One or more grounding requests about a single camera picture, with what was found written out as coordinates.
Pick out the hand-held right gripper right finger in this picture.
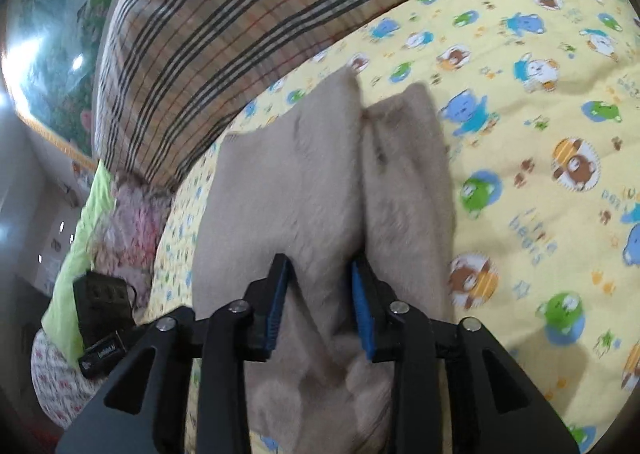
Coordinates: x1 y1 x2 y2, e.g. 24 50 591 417
350 259 582 454

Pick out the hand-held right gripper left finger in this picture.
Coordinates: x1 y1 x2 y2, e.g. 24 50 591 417
54 254 292 454

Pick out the beige knit sweater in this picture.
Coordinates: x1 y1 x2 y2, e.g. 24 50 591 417
192 66 459 454

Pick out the light green blanket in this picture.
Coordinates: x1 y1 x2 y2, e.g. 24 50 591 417
41 161 114 361

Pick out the pink floral cloth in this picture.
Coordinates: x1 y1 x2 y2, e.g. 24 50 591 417
92 171 177 311

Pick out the white patterned cloth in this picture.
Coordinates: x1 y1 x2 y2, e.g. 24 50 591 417
30 329 107 421

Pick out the gold framed landscape painting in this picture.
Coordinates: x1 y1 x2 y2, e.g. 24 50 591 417
0 0 162 165

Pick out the yellow cartoon bear bed sheet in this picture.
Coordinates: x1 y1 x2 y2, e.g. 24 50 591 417
149 0 640 454

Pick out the plaid pillow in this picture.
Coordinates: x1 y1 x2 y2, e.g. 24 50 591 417
97 0 532 191

